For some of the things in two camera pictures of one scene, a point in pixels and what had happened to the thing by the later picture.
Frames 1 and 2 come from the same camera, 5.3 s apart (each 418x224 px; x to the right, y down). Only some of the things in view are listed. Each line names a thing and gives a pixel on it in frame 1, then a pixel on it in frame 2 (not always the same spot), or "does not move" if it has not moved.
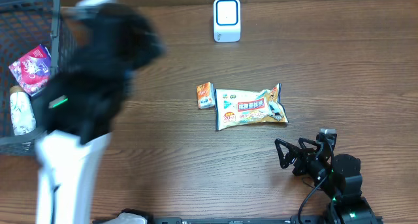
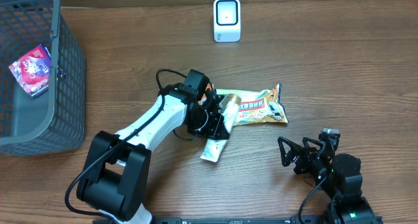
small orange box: x=206 y=95 does not move
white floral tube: x=22 y=112 -> x=229 y=105
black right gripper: x=304 y=157 does not move
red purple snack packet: x=32 y=70 does not move
